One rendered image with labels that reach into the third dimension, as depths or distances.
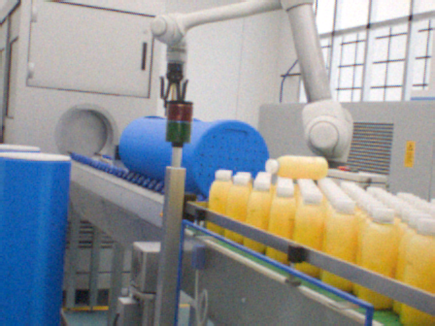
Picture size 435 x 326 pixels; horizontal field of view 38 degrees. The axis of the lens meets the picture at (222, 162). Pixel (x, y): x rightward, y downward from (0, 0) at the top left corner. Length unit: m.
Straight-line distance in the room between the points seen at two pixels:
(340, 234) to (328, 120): 1.13
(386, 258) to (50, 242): 1.62
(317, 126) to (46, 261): 1.16
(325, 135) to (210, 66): 5.29
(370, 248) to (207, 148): 0.96
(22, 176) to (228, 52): 5.42
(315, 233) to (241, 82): 6.40
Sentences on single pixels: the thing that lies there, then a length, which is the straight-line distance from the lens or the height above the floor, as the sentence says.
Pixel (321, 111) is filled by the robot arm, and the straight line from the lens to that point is 2.38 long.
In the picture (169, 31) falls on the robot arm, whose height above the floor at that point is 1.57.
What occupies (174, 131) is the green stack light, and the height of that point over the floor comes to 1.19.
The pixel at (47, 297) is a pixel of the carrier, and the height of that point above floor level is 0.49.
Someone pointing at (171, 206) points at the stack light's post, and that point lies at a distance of 1.50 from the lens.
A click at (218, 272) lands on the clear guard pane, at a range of 1.48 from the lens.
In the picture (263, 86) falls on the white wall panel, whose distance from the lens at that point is 7.83.
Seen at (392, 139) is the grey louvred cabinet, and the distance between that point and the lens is 3.76.
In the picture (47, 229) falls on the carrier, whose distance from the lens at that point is 2.52.
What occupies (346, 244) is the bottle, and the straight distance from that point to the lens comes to 1.26.
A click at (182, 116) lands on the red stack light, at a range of 1.47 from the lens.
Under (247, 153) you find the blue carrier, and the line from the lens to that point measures 2.07.
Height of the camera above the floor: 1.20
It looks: 3 degrees down
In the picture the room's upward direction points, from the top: 5 degrees clockwise
